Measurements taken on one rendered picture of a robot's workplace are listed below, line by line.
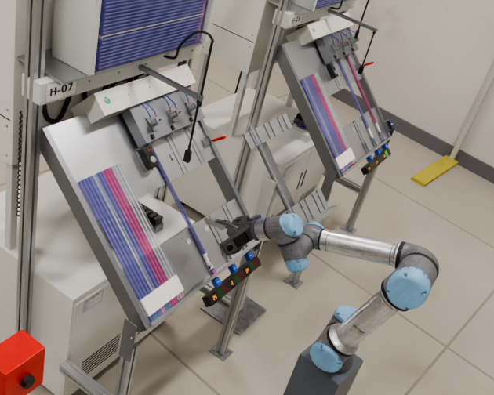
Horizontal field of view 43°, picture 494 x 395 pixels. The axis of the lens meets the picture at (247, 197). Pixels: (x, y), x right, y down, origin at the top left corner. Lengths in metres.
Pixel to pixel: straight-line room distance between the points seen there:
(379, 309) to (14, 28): 1.37
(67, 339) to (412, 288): 1.26
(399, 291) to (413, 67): 3.80
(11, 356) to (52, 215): 0.87
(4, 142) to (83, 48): 0.45
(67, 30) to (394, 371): 2.24
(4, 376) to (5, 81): 0.88
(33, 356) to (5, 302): 0.76
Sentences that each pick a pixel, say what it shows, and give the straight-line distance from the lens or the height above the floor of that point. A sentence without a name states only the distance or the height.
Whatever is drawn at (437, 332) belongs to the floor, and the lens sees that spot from 3.63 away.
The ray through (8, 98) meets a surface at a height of 1.24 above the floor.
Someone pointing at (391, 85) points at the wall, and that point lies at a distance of 5.63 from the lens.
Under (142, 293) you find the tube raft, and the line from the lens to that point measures 2.06.
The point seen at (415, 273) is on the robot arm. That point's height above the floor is 1.17.
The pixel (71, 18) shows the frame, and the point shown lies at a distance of 1.95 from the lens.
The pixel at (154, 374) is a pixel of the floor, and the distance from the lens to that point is 2.88.
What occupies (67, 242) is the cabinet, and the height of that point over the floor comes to 0.62.
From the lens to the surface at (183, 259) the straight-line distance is 2.21.
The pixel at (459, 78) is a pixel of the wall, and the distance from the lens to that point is 5.37.
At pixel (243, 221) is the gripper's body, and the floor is 1.00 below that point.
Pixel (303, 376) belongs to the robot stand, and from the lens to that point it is 2.41.
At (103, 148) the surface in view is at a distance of 2.13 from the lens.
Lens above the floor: 2.21
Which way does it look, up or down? 33 degrees down
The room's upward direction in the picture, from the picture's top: 16 degrees clockwise
